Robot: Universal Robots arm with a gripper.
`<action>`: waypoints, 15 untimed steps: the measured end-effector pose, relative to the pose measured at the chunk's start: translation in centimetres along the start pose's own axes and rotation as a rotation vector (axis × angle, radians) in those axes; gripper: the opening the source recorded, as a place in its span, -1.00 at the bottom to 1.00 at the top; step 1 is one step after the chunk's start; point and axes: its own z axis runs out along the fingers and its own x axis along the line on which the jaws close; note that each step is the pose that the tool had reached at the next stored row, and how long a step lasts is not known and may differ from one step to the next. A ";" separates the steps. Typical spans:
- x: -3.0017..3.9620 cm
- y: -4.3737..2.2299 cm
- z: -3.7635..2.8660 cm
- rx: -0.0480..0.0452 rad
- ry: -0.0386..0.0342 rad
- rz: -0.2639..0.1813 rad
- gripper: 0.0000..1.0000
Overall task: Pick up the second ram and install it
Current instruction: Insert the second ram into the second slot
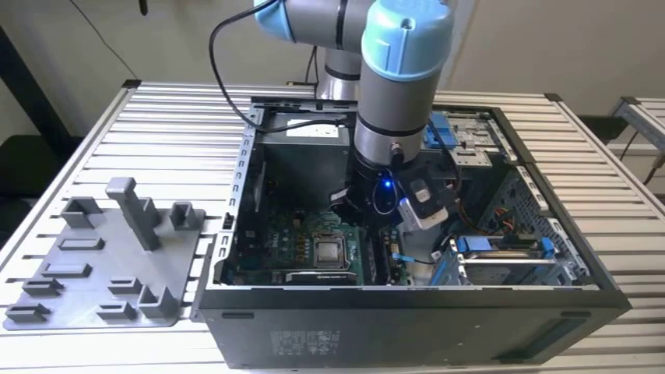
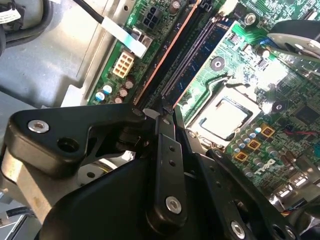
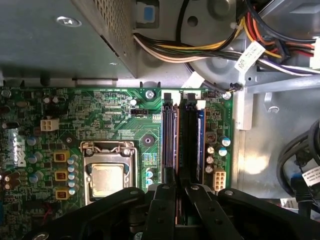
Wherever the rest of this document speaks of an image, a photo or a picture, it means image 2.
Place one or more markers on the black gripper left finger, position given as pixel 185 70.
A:
pixel 62 130

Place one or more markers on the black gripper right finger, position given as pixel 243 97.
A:
pixel 225 187

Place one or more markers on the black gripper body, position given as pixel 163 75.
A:
pixel 100 212

